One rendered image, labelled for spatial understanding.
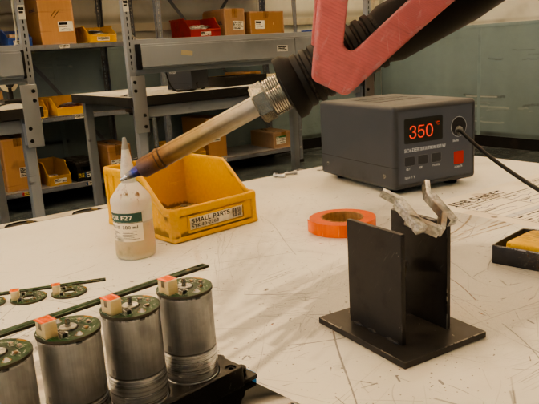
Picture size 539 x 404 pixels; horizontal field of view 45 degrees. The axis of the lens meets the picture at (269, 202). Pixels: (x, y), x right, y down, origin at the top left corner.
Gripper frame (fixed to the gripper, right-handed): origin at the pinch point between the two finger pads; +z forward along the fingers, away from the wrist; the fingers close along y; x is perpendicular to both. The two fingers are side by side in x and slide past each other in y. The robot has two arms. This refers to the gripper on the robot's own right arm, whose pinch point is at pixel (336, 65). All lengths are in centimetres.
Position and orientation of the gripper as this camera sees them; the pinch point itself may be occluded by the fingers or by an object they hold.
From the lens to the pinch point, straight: 25.0
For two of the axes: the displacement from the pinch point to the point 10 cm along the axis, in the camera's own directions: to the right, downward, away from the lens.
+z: -4.3, 8.8, 2.2
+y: -0.3, 2.4, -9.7
